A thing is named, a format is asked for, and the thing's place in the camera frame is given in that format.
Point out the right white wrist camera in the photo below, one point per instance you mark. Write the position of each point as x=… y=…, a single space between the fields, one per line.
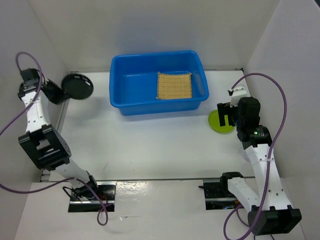
x=236 y=93

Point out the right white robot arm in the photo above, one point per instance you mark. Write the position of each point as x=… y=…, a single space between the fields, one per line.
x=269 y=212

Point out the square bamboo mat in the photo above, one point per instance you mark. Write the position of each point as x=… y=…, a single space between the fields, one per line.
x=174 y=86

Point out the black round plate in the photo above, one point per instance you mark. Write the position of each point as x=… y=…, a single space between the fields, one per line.
x=77 y=86

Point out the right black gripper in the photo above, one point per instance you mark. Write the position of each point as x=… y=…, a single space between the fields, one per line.
x=224 y=108

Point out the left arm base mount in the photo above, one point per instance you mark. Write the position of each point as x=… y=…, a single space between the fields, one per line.
x=107 y=194

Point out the blue plastic bin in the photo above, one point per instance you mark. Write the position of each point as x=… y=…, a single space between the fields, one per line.
x=134 y=82

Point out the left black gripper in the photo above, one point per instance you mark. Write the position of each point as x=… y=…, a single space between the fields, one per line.
x=61 y=93

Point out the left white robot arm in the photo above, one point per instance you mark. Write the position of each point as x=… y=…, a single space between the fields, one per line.
x=42 y=142

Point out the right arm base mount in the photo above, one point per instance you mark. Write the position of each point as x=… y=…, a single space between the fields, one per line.
x=215 y=198

